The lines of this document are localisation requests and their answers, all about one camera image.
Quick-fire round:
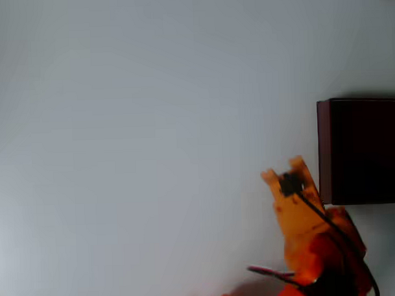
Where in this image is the dark maroon box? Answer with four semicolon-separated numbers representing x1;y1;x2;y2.
315;95;395;207

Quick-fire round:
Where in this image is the red and black wire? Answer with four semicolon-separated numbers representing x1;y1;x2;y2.
247;264;298;280

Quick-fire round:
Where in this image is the black cable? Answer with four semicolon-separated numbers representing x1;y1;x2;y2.
298;188;381;296

